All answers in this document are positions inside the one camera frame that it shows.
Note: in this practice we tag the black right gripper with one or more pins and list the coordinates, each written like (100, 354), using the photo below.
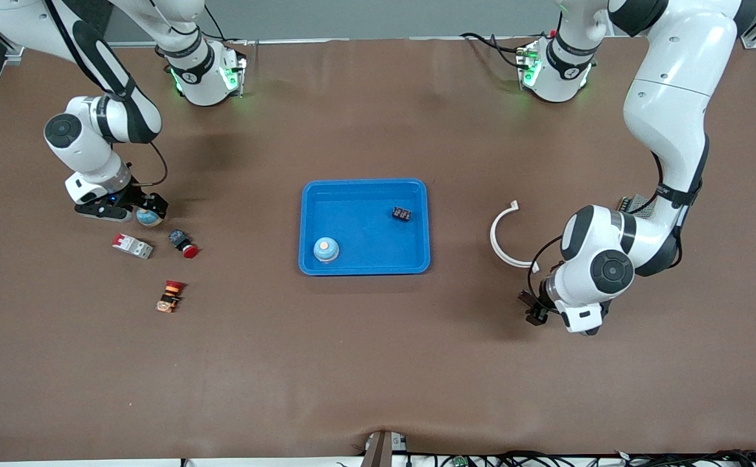
(139, 196)

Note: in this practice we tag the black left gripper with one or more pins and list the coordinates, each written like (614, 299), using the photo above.
(537, 306)

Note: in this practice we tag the blue call bell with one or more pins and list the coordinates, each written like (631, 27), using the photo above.
(148, 221)
(326, 250)

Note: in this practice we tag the long brown electrolytic capacitor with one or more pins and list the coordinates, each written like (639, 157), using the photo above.
(524, 297)

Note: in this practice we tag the small black connector block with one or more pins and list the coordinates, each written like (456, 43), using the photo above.
(401, 213)

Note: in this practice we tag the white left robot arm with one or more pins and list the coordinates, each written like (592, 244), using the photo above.
(670, 97)

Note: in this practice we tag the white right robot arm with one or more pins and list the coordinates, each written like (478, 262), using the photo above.
(93, 123)

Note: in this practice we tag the blue plastic tray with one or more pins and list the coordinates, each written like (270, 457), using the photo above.
(365, 227)

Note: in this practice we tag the white red circuit breaker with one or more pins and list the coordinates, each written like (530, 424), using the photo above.
(133, 246)

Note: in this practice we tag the red push button blue base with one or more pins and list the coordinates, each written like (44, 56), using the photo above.
(183, 244)

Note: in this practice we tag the red orange emergency stop button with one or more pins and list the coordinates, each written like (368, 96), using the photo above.
(170, 295)

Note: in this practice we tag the white curved plastic strip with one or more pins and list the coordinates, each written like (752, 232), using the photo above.
(493, 235)

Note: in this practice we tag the perforated prototype circuit board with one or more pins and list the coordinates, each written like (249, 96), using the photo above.
(637, 205)

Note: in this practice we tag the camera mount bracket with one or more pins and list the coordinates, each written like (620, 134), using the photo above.
(381, 451)

